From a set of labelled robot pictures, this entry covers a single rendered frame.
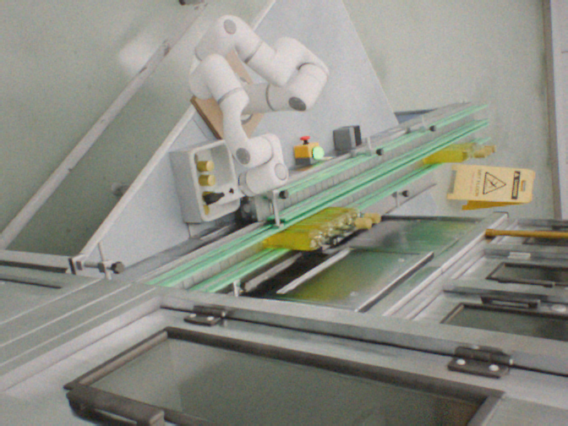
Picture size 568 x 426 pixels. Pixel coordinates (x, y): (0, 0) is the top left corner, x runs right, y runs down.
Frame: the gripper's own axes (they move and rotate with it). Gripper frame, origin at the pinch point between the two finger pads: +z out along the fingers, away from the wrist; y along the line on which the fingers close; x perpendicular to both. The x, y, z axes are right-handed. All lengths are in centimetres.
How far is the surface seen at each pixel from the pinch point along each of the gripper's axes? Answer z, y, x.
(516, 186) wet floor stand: 57, 352, -92
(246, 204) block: 0.8, 12.2, -6.6
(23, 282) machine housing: -20, -74, 1
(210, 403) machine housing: -86, -93, -17
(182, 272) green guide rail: -5.0, -26.4, -14.8
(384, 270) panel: -30, 25, -41
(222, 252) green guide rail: -4.6, -9.8, -15.4
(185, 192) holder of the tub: 4.6, -5.8, 4.6
